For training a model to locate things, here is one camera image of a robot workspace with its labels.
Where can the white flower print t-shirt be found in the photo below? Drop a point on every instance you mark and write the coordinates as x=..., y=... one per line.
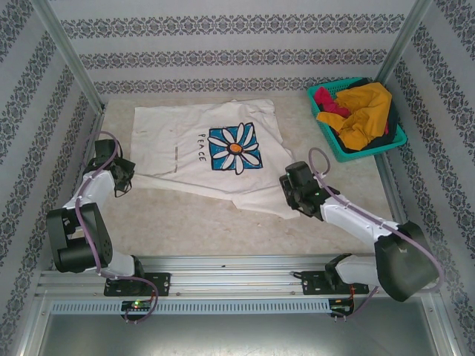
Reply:
x=167, y=141

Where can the teal plastic basket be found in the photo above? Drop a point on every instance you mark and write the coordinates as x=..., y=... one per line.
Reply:
x=371, y=150

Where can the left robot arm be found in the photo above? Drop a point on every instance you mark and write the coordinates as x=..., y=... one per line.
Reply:
x=70, y=256

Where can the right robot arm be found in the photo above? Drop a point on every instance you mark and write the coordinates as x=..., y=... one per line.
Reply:
x=401, y=267

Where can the red t-shirt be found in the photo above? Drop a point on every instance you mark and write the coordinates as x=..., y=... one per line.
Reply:
x=324, y=98

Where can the orange t-shirt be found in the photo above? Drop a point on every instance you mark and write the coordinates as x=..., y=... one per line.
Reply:
x=367, y=111

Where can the dark navy t-shirt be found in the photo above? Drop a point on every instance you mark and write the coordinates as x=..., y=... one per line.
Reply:
x=393, y=122

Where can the metal bottom shelf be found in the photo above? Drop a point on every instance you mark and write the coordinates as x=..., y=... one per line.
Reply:
x=237, y=337

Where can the aluminium side rail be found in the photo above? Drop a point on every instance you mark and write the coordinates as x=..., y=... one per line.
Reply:
x=392, y=193
x=95, y=126

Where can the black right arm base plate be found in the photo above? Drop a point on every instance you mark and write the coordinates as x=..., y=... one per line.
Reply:
x=311, y=283

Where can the aluminium mounting rail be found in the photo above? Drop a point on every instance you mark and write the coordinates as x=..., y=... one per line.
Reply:
x=230, y=278

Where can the aluminium frame post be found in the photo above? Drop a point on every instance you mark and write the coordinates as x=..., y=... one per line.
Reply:
x=396, y=55
x=70, y=55

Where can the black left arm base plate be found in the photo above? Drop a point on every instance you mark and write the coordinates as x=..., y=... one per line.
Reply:
x=163, y=283

